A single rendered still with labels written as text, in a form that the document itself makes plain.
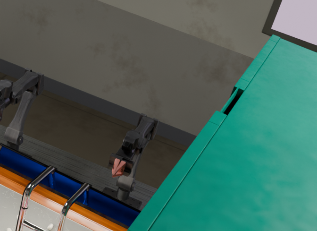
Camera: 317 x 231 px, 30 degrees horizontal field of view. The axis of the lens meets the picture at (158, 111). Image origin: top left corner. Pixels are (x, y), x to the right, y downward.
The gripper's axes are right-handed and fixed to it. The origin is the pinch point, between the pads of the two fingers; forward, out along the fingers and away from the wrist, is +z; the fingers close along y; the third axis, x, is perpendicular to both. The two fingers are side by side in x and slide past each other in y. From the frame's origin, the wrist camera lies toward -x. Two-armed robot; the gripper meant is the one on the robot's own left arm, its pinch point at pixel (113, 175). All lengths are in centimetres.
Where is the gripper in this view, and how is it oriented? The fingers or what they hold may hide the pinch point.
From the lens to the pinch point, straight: 239.2
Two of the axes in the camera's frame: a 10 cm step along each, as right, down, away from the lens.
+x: -2.6, 8.2, 5.1
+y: 9.2, 3.6, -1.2
